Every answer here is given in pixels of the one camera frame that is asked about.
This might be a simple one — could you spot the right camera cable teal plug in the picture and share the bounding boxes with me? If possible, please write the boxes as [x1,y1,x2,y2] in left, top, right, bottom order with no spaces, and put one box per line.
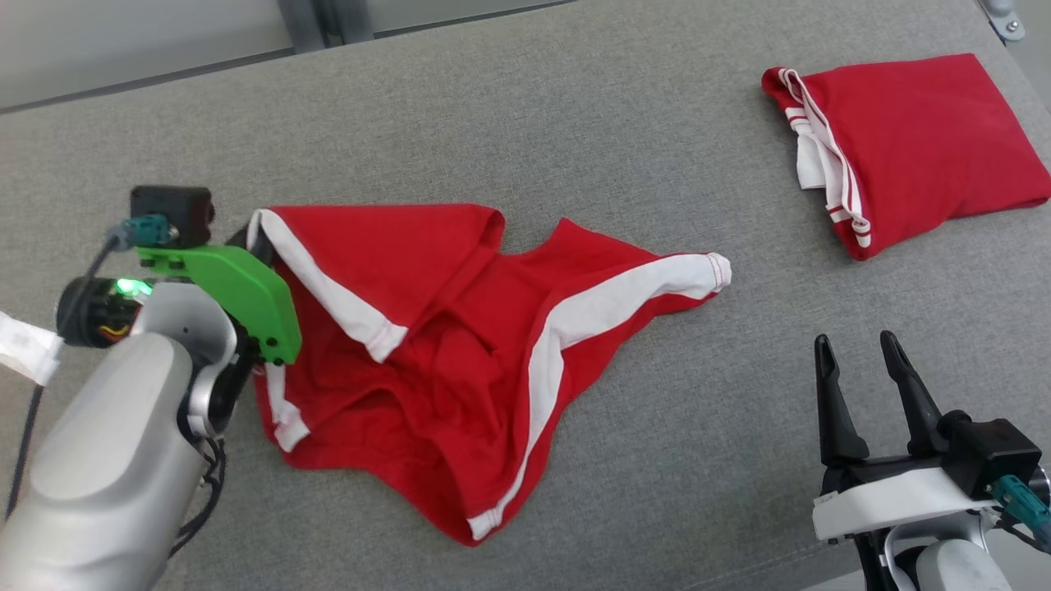
[989,474,1051,552]

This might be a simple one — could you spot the white cable label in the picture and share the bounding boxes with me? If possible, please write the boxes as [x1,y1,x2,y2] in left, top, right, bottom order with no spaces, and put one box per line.
[0,312,63,387]

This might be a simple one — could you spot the red basketball jersey white sleeves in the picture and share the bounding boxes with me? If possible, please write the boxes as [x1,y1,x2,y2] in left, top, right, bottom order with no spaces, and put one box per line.
[761,53,1051,262]

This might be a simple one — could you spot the red shorts white side stripes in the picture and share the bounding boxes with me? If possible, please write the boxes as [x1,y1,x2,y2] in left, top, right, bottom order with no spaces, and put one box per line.
[246,204,733,547]

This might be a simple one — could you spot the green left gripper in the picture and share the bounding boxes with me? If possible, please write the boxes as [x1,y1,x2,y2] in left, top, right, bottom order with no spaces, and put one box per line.
[134,220,303,367]

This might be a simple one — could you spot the grey wall base rail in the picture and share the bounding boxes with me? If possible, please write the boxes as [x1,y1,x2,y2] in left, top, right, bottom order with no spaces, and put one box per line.
[0,0,576,114]

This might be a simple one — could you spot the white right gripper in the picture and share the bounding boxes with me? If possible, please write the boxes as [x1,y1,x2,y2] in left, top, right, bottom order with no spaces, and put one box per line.
[811,330,998,544]

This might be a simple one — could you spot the black left arm cable bundle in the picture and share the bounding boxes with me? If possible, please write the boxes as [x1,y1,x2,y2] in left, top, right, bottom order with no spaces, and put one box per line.
[168,439,229,559]

